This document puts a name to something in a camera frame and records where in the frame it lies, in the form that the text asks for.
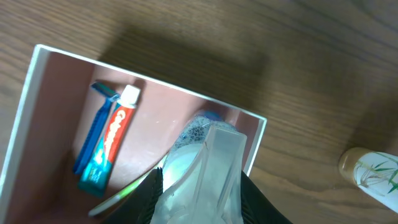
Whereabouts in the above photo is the clear pump soap bottle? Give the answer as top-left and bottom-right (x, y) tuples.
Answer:
(151, 111), (247, 224)

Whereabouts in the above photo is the green white toothbrush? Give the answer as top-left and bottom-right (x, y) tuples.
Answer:
(88, 155), (167, 217)

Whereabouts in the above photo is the blue disposable razor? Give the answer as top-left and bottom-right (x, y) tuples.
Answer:
(73, 82), (120, 175)

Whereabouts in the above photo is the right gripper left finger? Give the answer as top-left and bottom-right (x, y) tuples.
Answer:
(102, 168), (163, 224)

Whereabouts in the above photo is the white cardboard box pink interior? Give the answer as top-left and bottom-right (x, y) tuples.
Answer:
(1, 44), (267, 223)

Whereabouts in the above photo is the red green toothpaste tube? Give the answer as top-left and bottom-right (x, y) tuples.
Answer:
(78, 85), (141, 197)

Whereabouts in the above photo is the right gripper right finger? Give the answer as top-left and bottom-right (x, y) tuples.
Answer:
(241, 171), (292, 224)

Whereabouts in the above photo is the white botanical lotion tube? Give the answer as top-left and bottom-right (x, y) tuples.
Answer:
(338, 147), (397, 212)

